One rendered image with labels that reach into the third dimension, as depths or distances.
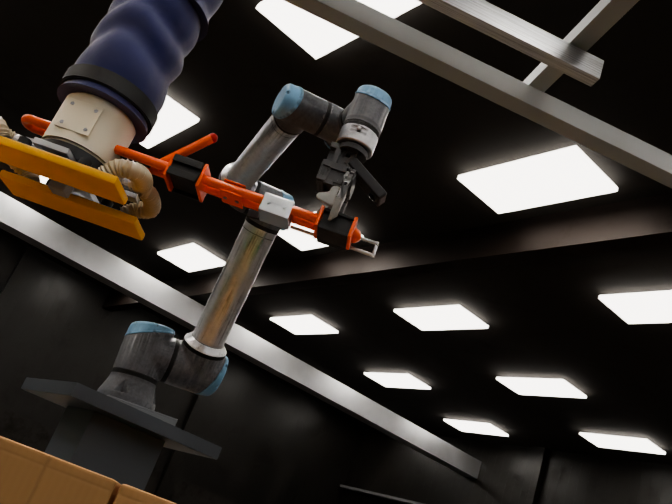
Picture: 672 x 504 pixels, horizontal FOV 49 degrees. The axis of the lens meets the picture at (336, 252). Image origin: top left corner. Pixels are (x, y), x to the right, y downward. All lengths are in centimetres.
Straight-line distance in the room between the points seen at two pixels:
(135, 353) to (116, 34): 106
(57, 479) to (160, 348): 167
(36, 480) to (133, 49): 117
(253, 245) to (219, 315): 26
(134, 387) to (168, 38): 111
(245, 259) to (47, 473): 162
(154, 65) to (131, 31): 9
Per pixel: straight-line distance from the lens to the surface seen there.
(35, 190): 180
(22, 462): 79
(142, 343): 243
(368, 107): 172
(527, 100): 423
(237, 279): 235
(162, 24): 182
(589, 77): 397
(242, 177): 215
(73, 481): 79
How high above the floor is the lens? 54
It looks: 22 degrees up
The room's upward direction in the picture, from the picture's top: 21 degrees clockwise
